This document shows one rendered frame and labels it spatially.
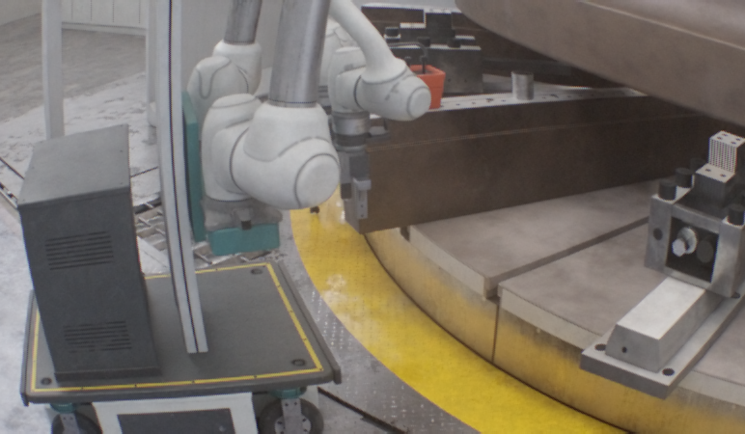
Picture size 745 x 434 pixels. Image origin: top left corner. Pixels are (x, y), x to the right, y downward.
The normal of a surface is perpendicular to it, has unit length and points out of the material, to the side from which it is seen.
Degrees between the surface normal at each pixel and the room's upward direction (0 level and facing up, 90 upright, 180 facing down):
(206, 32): 90
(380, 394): 0
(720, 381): 90
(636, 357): 90
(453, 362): 0
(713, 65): 90
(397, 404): 0
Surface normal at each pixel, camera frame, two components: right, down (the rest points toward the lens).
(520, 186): 0.37, 0.34
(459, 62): -0.01, 0.38
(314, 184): 0.65, 0.37
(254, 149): -0.75, 0.04
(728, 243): -0.71, 0.28
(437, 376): -0.02, -0.93
